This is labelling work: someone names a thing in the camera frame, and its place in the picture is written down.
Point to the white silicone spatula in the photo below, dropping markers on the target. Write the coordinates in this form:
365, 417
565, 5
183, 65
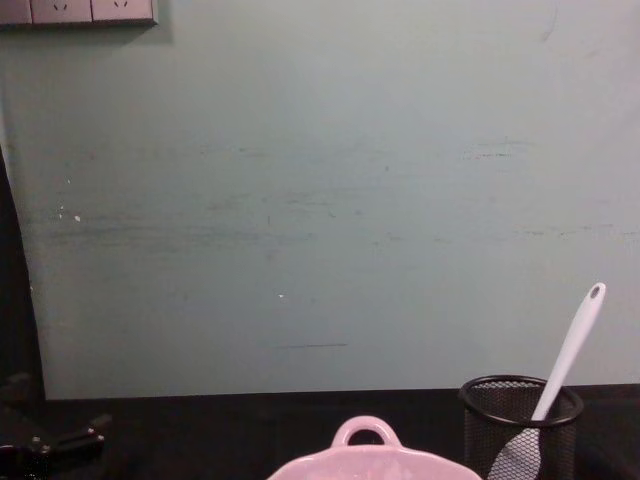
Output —
570, 345

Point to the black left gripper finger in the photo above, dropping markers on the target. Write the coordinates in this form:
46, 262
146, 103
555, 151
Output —
15, 387
75, 436

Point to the white wall socket panel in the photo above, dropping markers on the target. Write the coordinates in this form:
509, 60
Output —
75, 11

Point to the black table cloth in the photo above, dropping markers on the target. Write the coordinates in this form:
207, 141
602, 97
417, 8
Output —
210, 440

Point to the black mesh pen holder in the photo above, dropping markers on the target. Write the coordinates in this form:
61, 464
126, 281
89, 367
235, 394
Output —
487, 420

